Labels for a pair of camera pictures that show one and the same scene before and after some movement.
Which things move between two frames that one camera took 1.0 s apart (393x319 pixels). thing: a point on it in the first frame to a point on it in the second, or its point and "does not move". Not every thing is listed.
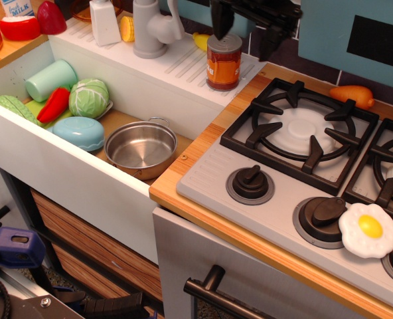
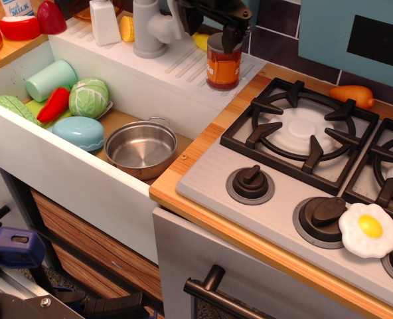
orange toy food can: x=223 y=62 does not move
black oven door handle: x=209 y=290 does not move
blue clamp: x=12 y=247 does not move
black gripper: x=266 y=12 to x=234 y=12
